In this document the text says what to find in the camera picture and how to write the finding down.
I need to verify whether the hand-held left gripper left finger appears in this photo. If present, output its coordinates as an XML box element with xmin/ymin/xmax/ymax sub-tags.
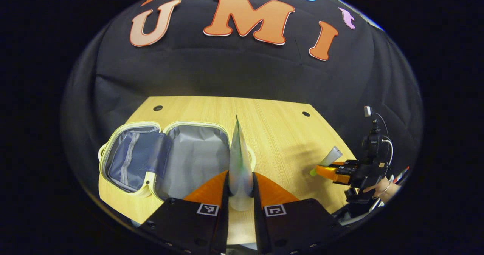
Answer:
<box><xmin>139</xmin><ymin>171</ymin><xmax>230</xmax><ymax>255</ymax></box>

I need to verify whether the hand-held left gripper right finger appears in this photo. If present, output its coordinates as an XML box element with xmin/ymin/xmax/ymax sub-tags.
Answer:
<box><xmin>253</xmin><ymin>172</ymin><xmax>343</xmax><ymax>255</ymax></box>

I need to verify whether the grey tube with green cap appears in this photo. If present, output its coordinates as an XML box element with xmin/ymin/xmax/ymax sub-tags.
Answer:
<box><xmin>310</xmin><ymin>146</ymin><xmax>343</xmax><ymax>177</ymax></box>

